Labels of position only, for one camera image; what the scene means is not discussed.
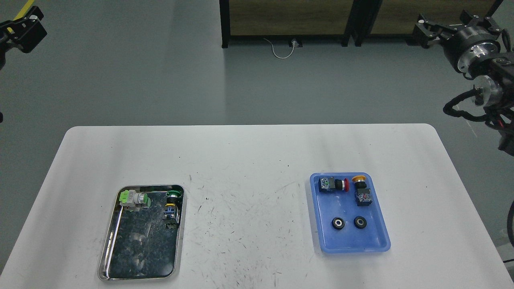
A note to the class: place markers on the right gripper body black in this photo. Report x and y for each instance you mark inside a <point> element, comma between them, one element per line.
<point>464,43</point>

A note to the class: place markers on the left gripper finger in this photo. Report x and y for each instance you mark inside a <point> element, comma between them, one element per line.
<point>28,31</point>

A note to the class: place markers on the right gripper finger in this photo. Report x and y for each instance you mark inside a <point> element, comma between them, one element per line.
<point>428,33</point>

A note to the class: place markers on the black gear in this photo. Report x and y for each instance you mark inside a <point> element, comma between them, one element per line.
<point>338,223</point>
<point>360,222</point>

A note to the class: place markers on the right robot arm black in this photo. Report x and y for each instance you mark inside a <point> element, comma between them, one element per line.
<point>491,99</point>

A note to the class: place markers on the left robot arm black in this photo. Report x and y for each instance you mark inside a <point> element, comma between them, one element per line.
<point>6,43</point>

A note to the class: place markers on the blue plastic tray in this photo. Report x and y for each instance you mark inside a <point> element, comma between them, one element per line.
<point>349,240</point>

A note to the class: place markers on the silver metal tray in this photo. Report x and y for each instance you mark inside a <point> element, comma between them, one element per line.
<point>138,245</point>

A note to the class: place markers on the floor power socket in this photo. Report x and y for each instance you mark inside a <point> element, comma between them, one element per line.
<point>294,43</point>

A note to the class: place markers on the wooden cabinet left black frame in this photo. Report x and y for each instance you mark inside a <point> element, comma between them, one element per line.
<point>286,19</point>

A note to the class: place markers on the yellow push button switch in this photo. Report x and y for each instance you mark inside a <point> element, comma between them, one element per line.
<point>362,192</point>

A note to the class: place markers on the red push button switch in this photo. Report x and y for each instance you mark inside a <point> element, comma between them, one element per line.
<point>328,184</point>

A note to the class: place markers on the light green push button switch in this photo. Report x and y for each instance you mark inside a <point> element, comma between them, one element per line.
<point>133,201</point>

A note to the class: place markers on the dark green push button switch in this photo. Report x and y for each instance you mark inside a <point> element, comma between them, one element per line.
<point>172,212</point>

